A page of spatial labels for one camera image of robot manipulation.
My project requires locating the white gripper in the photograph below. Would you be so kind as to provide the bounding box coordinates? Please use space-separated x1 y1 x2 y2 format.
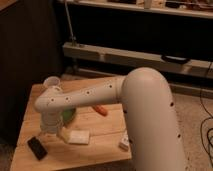
40 113 70 143

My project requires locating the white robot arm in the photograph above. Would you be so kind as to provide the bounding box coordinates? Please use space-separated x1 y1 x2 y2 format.
35 67 187 171

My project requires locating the white sponge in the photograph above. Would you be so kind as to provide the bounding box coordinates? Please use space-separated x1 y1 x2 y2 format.
69 130 90 144

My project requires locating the orange carrot-shaped eraser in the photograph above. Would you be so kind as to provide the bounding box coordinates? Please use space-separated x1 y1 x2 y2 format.
93 105 108 116

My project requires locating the green round plate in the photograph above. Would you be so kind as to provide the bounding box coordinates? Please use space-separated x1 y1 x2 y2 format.
62 109 76 125

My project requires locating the black remote control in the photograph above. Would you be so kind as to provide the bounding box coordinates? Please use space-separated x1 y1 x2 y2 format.
27 137 47 160

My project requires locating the wooden table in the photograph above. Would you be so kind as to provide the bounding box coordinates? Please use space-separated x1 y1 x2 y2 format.
10 84 131 171

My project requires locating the clear plastic cup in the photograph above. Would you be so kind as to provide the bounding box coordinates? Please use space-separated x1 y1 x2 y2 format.
43 76 61 88

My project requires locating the white glue bottle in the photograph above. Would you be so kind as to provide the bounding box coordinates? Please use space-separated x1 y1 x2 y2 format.
119 132 129 151

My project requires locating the long white shelf board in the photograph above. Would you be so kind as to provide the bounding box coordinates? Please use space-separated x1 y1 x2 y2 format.
63 42 213 79

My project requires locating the upper white shelf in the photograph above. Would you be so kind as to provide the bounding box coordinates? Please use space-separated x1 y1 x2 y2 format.
56 0 213 20

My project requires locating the black cable on floor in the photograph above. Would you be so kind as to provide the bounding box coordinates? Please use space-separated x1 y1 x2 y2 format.
199 61 213 164

